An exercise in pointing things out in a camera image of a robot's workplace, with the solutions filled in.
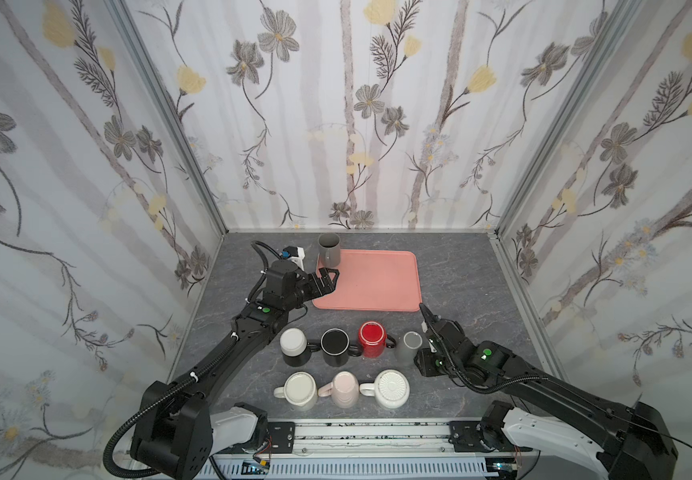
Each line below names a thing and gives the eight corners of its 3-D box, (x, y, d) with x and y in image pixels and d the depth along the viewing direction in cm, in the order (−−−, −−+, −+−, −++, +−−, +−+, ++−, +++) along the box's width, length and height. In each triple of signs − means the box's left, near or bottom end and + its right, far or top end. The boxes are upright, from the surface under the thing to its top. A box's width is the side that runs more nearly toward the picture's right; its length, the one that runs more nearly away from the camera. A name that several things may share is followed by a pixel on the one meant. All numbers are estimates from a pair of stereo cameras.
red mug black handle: (358, 358, 89) (360, 346, 82) (358, 333, 95) (359, 320, 87) (392, 358, 90) (396, 346, 82) (390, 334, 95) (394, 320, 87)
